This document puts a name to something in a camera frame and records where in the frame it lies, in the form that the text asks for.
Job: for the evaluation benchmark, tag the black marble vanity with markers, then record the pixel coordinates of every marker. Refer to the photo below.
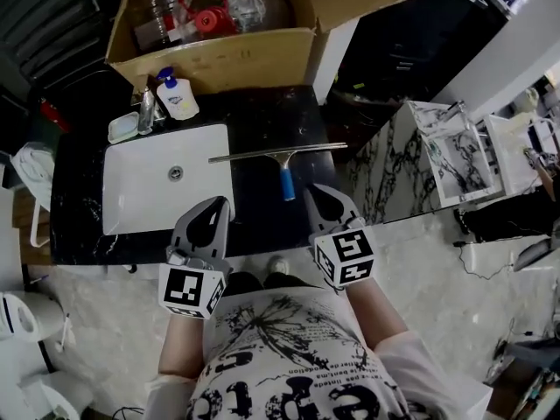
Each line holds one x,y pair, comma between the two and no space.
262,116

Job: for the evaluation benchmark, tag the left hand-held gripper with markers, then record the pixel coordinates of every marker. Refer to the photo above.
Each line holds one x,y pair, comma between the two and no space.
181,284

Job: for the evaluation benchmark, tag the cardboard box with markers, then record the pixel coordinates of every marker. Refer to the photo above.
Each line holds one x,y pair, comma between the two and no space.
245,59

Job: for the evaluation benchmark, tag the white printed shirt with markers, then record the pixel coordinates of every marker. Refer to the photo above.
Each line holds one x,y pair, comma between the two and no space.
284,348

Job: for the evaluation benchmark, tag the red object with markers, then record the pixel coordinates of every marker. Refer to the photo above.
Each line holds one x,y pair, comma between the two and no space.
54,114

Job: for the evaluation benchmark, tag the white marble patterned vanity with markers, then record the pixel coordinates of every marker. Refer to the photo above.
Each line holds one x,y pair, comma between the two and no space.
394,169

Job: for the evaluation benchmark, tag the person's black trousers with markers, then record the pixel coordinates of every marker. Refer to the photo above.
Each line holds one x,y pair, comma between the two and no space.
249,283

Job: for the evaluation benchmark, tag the clear plastic bottle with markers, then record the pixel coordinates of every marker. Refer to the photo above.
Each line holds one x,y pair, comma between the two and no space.
164,11

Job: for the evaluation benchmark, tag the chrome sink drain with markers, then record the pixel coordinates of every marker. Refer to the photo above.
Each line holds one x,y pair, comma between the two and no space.
176,172

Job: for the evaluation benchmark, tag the person's right forearm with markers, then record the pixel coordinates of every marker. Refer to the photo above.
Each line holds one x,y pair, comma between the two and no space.
372,313

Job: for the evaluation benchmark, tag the marble patterned sink basin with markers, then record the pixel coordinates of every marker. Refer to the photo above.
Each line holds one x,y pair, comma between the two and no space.
464,164

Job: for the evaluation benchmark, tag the person's white shoe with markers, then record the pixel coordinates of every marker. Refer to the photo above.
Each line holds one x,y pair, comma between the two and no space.
277,264

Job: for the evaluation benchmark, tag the blue pen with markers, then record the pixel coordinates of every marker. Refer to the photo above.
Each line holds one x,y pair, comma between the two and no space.
39,279

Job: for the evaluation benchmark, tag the plain white vanity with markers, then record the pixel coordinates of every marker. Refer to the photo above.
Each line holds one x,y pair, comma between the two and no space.
507,156

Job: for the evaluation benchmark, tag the chrome faucet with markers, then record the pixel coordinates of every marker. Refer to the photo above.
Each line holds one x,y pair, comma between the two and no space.
148,112

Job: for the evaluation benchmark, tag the white soap bottle blue pump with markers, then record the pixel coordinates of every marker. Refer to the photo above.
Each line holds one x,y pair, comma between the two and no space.
177,99

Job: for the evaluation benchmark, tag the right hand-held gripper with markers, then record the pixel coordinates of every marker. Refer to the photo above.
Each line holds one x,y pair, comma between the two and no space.
345,252

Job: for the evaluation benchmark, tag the white plastic stool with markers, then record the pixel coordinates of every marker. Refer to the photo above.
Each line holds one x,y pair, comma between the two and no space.
32,169

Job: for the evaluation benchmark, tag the person's left forearm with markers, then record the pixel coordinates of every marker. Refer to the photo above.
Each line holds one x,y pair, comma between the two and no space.
184,344

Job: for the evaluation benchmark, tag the clear jug with red cap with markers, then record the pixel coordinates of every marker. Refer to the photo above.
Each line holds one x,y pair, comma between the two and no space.
245,2

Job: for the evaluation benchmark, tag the white toilet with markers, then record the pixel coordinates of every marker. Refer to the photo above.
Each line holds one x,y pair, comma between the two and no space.
26,315

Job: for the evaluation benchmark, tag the white rectangular sink basin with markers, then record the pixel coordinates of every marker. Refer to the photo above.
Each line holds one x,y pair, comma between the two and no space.
144,191

